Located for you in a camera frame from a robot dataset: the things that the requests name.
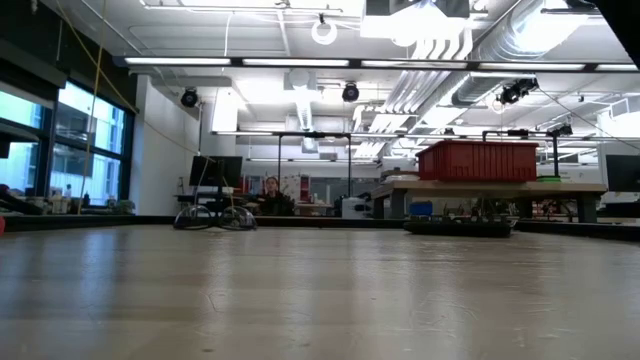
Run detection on white cable ring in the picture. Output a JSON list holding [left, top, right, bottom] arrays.
[[310, 13, 339, 46]]

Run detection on red plastic bin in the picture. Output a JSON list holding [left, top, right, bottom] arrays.
[[416, 139, 540, 182]]

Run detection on black aluminium frame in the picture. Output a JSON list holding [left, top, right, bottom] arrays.
[[0, 54, 640, 244]]

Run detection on white box machine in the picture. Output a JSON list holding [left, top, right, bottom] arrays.
[[341, 196, 367, 220]]

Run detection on person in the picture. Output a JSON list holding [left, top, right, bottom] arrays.
[[258, 175, 296, 216]]

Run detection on black monitor on stand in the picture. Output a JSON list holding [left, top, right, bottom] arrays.
[[189, 155, 245, 190]]

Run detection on wooden top work table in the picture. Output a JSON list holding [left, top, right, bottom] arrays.
[[372, 178, 609, 225]]

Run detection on black metal gantry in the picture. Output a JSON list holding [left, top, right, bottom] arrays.
[[272, 130, 354, 199]]

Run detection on yellow extension cord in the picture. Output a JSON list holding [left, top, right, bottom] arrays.
[[54, 0, 141, 216]]

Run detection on black ceiling camera rig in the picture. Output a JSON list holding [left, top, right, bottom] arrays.
[[497, 78, 540, 106]]

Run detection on clear safety glasses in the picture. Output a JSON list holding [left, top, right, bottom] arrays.
[[173, 203, 259, 232]]

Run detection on black pole device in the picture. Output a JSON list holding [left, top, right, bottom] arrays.
[[547, 123, 574, 177]]

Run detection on open black bit case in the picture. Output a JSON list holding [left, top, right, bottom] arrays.
[[403, 197, 514, 239]]

